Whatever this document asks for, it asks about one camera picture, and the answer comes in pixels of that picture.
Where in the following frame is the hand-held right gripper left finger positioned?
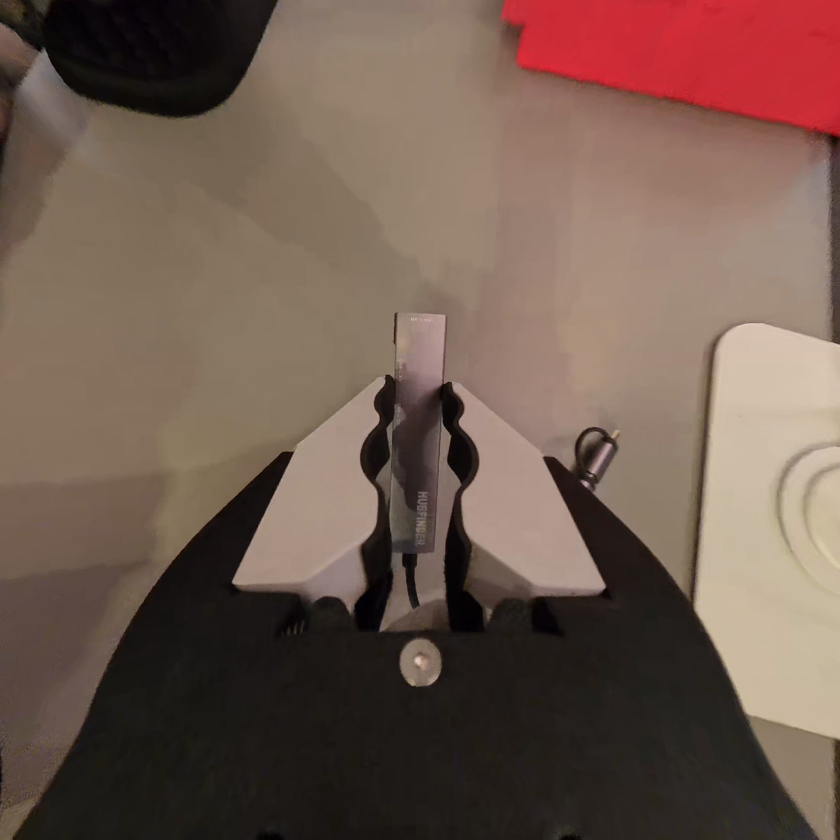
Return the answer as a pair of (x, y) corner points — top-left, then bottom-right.
(234, 377), (395, 624)

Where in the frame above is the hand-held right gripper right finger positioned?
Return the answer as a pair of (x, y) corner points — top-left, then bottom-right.
(447, 384), (607, 620)

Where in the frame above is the small dark grey usb hub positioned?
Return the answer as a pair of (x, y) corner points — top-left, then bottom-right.
(392, 313), (626, 607)

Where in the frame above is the red plastic bin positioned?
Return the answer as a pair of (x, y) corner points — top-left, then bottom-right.
(503, 0), (840, 137)

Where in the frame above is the dark cloth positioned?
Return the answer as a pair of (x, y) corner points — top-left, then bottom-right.
(44, 0), (280, 118)

